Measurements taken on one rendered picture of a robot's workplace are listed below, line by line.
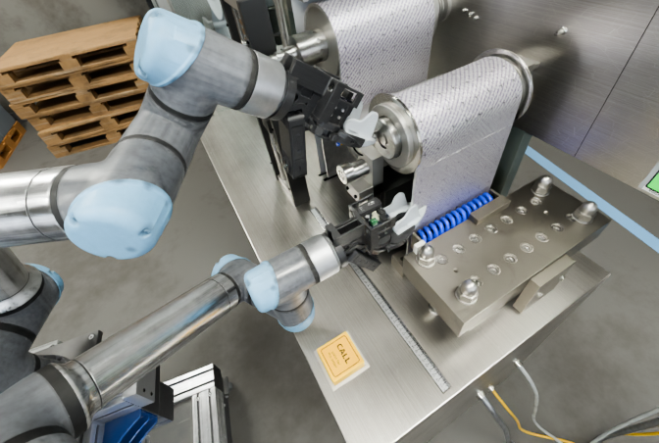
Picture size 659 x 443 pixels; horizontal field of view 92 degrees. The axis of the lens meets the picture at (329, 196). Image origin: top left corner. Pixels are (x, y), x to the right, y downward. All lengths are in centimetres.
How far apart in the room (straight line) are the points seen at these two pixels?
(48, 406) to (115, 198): 27
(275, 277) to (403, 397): 34
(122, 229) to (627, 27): 71
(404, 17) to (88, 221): 64
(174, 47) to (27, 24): 417
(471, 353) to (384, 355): 17
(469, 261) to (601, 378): 127
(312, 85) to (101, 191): 27
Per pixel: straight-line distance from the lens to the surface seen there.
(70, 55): 339
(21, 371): 97
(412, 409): 70
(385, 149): 57
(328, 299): 77
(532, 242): 75
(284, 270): 53
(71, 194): 37
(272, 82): 40
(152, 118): 42
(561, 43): 74
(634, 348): 202
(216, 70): 38
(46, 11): 443
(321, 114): 45
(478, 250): 70
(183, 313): 59
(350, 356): 69
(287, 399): 166
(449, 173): 65
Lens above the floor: 158
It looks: 45 degrees down
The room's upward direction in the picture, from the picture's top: 9 degrees counter-clockwise
